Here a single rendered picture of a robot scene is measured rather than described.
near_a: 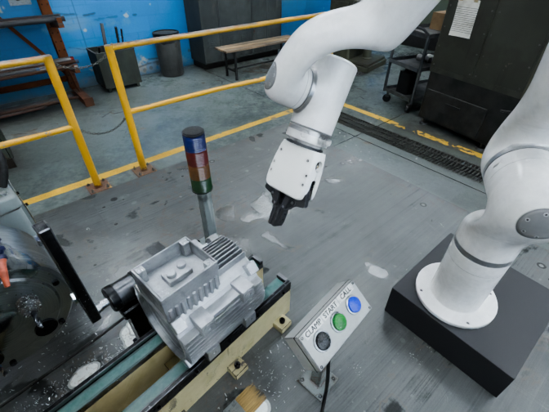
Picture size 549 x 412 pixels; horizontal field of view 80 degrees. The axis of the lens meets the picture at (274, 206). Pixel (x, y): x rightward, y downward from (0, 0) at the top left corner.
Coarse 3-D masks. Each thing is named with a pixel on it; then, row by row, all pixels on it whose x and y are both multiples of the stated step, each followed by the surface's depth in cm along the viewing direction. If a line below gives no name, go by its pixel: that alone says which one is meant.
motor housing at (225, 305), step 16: (224, 240) 71; (224, 256) 67; (240, 256) 68; (224, 272) 66; (240, 272) 68; (256, 272) 70; (224, 288) 65; (256, 288) 69; (144, 304) 69; (208, 304) 63; (224, 304) 63; (240, 304) 66; (256, 304) 71; (160, 320) 72; (224, 320) 64; (240, 320) 70; (160, 336) 71; (176, 336) 59; (192, 336) 59; (208, 336) 62; (224, 336) 67; (176, 352) 68; (192, 352) 60
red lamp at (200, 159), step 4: (200, 152) 89; (204, 152) 90; (188, 156) 89; (192, 156) 89; (196, 156) 89; (200, 156) 89; (204, 156) 90; (188, 160) 91; (192, 160) 90; (196, 160) 90; (200, 160) 90; (204, 160) 91; (188, 164) 92; (192, 164) 91; (196, 164) 90; (200, 164) 91; (204, 164) 92
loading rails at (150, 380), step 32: (256, 256) 91; (288, 288) 85; (256, 320) 79; (288, 320) 88; (128, 352) 70; (160, 352) 73; (224, 352) 74; (96, 384) 65; (128, 384) 70; (160, 384) 65; (192, 384) 69
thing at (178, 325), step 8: (208, 240) 74; (248, 264) 67; (256, 264) 68; (248, 272) 67; (136, 288) 63; (176, 320) 57; (184, 320) 58; (176, 328) 57; (184, 328) 58; (184, 360) 64
